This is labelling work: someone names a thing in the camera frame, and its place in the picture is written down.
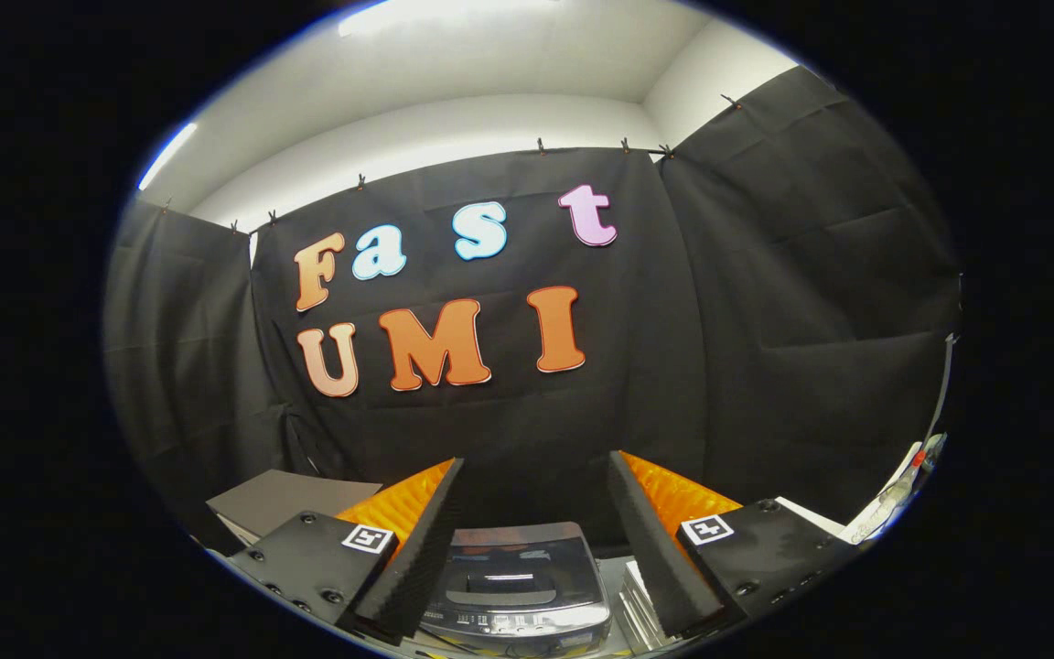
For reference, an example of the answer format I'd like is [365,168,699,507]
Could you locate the dark washing machine lid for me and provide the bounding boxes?
[440,522,610,614]

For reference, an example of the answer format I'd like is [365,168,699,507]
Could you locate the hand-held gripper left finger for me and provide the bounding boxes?
[227,458,466,646]

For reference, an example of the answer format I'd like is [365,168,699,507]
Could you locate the grey box stand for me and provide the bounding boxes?
[207,470,383,548]

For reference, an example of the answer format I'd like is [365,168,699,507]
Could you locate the grey washing machine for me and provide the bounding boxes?
[417,522,615,658]

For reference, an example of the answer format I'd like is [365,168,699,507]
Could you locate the row of black clips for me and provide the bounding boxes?
[161,92,743,230]

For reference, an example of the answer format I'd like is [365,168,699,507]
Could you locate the white sheet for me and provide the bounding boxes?
[774,497,857,543]

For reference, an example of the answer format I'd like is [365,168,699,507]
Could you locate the grey metal pole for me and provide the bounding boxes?
[925,334,960,440]

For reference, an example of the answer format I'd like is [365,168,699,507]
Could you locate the clear plastic bottle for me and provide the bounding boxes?
[843,435,947,546]

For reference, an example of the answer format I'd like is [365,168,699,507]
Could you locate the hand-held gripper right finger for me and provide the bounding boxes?
[607,450,860,642]

